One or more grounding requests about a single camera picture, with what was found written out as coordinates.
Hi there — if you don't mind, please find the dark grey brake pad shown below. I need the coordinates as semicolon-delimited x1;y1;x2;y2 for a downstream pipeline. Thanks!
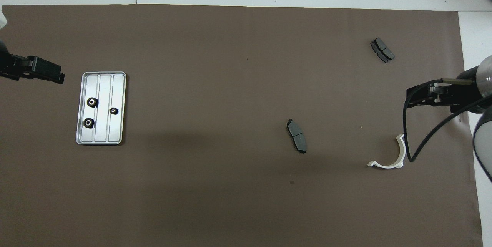
286;119;307;154
370;38;396;64

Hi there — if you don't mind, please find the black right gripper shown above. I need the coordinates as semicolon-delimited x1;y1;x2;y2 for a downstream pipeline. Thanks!
407;67;483;113

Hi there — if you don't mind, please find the silver metal tray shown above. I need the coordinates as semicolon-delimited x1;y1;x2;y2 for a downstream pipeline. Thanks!
76;71;127;146

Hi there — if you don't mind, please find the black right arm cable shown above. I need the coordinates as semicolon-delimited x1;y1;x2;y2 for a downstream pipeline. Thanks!
402;79;492;163

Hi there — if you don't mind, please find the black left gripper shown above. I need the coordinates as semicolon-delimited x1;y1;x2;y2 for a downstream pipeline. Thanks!
0;41;65;84

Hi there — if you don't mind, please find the white curved plastic bracket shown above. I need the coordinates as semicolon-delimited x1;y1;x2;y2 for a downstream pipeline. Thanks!
367;134;406;169

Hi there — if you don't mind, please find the brown table mat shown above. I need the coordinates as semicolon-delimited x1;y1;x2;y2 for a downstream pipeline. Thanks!
0;4;484;247

